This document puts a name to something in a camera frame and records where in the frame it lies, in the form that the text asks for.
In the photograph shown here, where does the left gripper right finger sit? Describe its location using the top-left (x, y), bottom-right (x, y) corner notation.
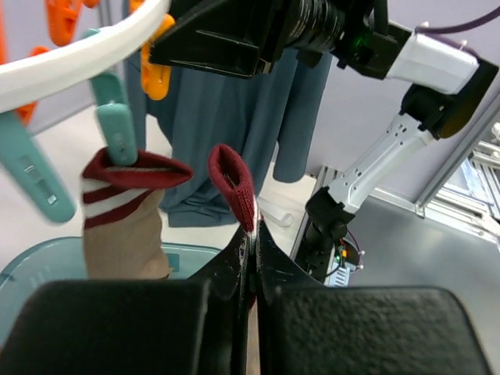
top-left (255, 223), bottom-right (491, 374)

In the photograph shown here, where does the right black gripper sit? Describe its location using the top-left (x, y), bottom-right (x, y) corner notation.
top-left (150, 1), bottom-right (307, 78)

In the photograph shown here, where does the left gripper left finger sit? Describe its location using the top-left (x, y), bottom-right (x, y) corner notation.
top-left (1, 230), bottom-right (251, 374)

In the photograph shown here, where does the white round clip hanger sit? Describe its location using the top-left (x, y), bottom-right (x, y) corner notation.
top-left (1, 0), bottom-right (171, 113)

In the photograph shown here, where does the teal clip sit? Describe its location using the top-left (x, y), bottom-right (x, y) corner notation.
top-left (1, 112), bottom-right (75, 223)
top-left (84, 29), bottom-right (138, 167)

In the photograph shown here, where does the orange clip right rim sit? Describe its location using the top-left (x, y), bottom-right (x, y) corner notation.
top-left (141, 14), bottom-right (175, 101)

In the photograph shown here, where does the teal clip front left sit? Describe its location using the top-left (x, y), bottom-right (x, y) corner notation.
top-left (84, 29), bottom-right (138, 167)

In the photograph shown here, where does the orange clip front left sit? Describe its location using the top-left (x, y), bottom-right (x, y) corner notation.
top-left (45, 0), bottom-right (100, 47)

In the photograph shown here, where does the teal long sleeve shirt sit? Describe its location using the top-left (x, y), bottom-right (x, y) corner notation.
top-left (124, 49), bottom-right (331, 227)

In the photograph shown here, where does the teal plastic basin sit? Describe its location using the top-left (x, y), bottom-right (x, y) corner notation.
top-left (1, 237), bottom-right (220, 343)

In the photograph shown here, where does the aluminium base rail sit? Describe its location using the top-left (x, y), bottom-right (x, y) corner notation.
top-left (291, 166), bottom-right (340, 284)

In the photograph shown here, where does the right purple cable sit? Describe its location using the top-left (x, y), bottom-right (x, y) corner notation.
top-left (414, 2), bottom-right (500, 36)

